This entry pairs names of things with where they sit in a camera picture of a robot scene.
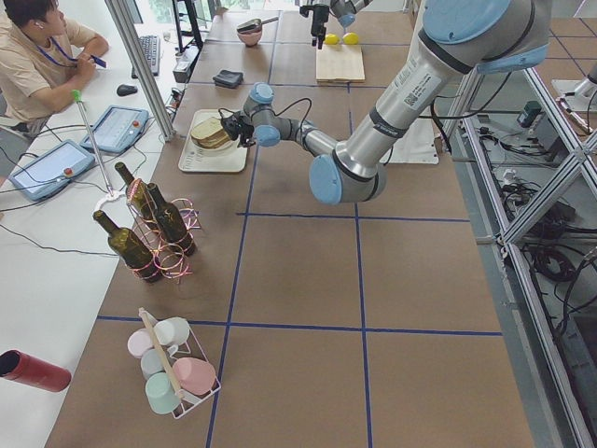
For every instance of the dark wine bottle right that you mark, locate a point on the dark wine bottle right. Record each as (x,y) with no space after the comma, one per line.
(170,222)

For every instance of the teach pendant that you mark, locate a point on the teach pendant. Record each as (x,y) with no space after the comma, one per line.
(51,172)
(118,128)

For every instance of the black keyboard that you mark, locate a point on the black keyboard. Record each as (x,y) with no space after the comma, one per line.
(150,46)

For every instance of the wooden cutting board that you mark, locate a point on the wooden cutting board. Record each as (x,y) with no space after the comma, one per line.
(340,63)

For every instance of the white cup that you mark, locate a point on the white cup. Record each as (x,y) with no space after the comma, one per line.
(172,331)

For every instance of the yellow lemon half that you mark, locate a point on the yellow lemon half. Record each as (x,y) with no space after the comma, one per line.
(332,39)
(351,39)

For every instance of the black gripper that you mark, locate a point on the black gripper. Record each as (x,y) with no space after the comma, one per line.
(320,17)
(243,128)

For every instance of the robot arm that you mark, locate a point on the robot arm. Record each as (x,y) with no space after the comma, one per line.
(343,11)
(456,37)

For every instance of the light pink cup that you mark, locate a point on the light pink cup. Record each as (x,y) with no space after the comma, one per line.
(139,343)

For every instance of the dark wine bottle left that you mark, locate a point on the dark wine bottle left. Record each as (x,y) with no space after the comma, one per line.
(131,249)

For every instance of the grey cup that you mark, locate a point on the grey cup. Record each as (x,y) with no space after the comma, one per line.
(150,363)

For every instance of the aluminium frame post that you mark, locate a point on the aluminium frame post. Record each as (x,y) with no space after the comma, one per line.
(122,18)

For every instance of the red bottle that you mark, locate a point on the red bottle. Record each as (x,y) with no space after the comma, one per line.
(25,369)

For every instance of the copper wire bottle rack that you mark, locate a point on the copper wire bottle rack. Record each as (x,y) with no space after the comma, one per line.
(170,259)

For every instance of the dark wine bottle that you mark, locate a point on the dark wine bottle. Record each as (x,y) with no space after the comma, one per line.
(131,249)
(138,198)
(170,222)

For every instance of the metal rod green tip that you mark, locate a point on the metal rod green tip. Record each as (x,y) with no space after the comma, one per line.
(77,97)

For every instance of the teach pendant near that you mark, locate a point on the teach pendant near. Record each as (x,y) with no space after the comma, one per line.
(51,172)

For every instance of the bread slice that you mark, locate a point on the bread slice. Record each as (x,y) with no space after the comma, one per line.
(211,143)
(207,127)

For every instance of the black computer mouse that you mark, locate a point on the black computer mouse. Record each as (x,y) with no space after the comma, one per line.
(126,90)

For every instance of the yellow lemon half left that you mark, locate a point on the yellow lemon half left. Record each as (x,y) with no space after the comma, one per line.
(332,39)

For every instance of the mint green cup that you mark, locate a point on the mint green cup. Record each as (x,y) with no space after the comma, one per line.
(160,394)

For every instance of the grey folded cloth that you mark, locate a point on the grey folded cloth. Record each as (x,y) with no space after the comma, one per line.
(228,79)

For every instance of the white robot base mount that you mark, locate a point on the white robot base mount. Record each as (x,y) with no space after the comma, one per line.
(417,146)

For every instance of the pink bowl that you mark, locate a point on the pink bowl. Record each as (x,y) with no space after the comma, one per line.
(249,35)

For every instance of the yellow lemon half right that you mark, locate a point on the yellow lemon half right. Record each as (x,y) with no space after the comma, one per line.
(351,39)

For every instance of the teach pendant far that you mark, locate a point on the teach pendant far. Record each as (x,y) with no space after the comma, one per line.
(118,128)

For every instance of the cream bear tray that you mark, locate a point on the cream bear tray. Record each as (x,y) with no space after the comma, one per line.
(193,160)

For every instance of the seated person beige shirt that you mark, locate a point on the seated person beige shirt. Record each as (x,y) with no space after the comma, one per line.
(44,57)

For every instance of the white wire cup rack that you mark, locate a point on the white wire cup rack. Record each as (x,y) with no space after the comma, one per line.
(168,356)

